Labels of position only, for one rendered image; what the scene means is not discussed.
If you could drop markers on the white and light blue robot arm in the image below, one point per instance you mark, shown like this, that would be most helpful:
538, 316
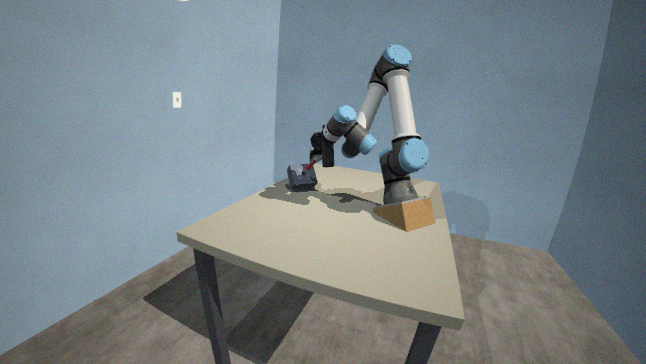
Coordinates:
408, 157

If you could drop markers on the dark grey sloped panel with square hole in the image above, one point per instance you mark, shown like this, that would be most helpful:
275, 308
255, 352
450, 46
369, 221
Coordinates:
300, 178

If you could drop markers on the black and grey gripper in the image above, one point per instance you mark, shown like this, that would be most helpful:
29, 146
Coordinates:
316, 141

